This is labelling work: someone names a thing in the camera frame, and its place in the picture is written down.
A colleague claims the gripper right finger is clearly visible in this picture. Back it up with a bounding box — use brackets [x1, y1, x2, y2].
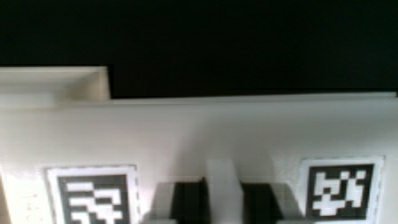
[242, 183, 284, 224]

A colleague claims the white cabinet body box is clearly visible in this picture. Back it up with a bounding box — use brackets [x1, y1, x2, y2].
[0, 66, 110, 110]

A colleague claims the white cabinet door panel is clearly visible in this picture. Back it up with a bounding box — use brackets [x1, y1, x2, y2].
[0, 93, 398, 224]

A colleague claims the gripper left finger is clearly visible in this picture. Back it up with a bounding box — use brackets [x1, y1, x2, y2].
[171, 178, 210, 224]

